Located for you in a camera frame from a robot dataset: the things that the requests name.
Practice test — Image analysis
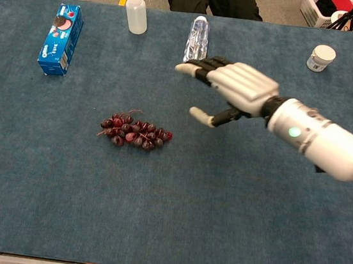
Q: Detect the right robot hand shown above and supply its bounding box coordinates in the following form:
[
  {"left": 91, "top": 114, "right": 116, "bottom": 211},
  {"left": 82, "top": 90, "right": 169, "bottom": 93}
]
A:
[{"left": 168, "top": 51, "right": 283, "bottom": 136}]

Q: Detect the bunch of red grapes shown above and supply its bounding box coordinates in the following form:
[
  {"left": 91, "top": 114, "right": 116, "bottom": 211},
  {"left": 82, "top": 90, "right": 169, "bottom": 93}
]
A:
[{"left": 95, "top": 105, "right": 176, "bottom": 154}]

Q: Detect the clear plastic water bottle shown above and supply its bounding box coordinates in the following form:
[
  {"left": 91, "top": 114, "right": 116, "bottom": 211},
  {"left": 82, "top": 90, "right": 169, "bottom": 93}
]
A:
[{"left": 181, "top": 13, "right": 213, "bottom": 65}]

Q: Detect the small white lidded jar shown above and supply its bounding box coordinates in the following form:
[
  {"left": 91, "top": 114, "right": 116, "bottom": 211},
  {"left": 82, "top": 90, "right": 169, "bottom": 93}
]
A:
[{"left": 305, "top": 43, "right": 338, "bottom": 75}]

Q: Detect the white laundry basket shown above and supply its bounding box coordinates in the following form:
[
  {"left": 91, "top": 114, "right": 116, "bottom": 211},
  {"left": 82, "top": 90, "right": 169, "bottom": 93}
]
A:
[{"left": 298, "top": 0, "right": 353, "bottom": 33}]

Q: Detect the black tripod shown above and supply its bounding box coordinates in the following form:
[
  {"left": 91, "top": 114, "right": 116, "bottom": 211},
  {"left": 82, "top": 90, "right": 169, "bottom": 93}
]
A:
[{"left": 326, "top": 0, "right": 353, "bottom": 33}]

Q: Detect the translucent squeeze bottle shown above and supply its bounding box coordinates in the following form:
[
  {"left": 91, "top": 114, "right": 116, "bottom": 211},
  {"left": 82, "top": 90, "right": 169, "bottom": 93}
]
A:
[{"left": 122, "top": 0, "right": 152, "bottom": 36}]

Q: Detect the teal table cloth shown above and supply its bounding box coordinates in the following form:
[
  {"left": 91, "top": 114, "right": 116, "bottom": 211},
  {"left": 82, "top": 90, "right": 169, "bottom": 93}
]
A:
[{"left": 0, "top": 0, "right": 353, "bottom": 264}]

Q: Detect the blue Oreo cookie box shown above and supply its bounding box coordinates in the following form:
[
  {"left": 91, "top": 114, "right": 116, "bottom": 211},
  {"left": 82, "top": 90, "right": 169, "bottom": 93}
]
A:
[{"left": 35, "top": 1, "right": 87, "bottom": 79}]

